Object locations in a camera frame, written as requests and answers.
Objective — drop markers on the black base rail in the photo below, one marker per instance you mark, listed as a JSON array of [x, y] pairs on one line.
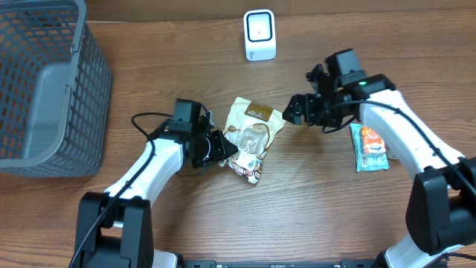
[[346, 263]]

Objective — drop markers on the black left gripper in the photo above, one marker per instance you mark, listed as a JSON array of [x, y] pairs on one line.
[[216, 146]]

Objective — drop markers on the orange white snack packet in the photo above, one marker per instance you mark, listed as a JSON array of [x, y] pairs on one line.
[[372, 142]]

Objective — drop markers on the teal tissue packet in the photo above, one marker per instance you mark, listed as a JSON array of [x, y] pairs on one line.
[[366, 162]]

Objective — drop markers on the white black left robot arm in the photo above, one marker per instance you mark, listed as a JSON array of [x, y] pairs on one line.
[[114, 228]]

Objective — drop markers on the grey plastic mesh basket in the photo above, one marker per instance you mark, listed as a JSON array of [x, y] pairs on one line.
[[56, 87]]

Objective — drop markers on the white barcode scanner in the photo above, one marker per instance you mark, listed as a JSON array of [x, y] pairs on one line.
[[259, 35]]

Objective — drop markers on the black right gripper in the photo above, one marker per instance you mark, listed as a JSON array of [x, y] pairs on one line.
[[310, 110]]

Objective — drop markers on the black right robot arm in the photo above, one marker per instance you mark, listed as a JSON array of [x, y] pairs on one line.
[[440, 216]]

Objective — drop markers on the white snack wrapper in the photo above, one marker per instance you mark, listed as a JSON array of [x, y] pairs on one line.
[[252, 127]]

